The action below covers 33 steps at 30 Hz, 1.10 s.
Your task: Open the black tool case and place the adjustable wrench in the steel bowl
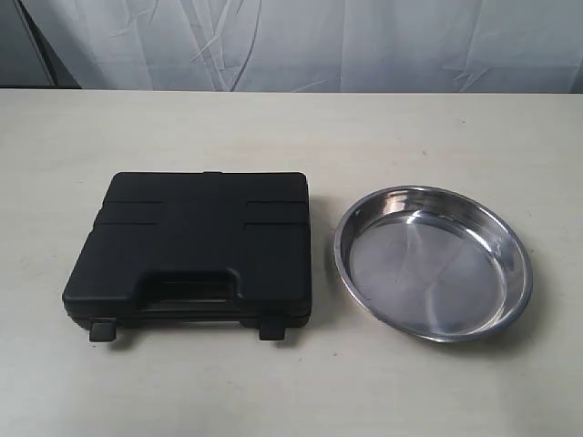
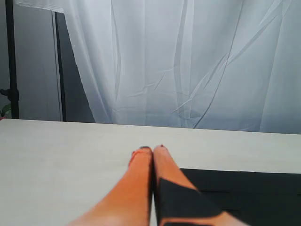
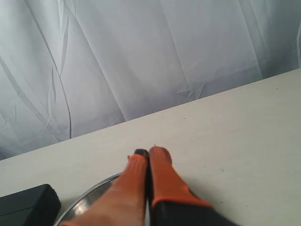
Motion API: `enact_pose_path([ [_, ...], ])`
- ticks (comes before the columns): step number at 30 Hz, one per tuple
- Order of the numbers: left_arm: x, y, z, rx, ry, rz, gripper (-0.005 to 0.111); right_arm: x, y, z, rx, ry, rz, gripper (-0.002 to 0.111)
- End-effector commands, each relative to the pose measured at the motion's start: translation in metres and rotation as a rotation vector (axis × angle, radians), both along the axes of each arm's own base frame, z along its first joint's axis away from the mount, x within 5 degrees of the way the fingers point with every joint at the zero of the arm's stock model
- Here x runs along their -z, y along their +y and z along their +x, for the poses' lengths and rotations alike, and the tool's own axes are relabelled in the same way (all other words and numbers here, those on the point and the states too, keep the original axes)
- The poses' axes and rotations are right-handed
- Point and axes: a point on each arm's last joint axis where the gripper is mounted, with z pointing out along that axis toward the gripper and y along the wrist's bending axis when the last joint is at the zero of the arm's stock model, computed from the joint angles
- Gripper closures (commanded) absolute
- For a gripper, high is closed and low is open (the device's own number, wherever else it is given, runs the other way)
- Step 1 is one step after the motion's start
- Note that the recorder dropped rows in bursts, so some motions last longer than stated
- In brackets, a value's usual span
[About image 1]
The round stainless steel tray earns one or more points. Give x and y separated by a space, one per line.
432 263

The white backdrop curtain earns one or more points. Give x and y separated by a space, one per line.
318 46

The black plastic tool case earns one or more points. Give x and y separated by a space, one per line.
196 247

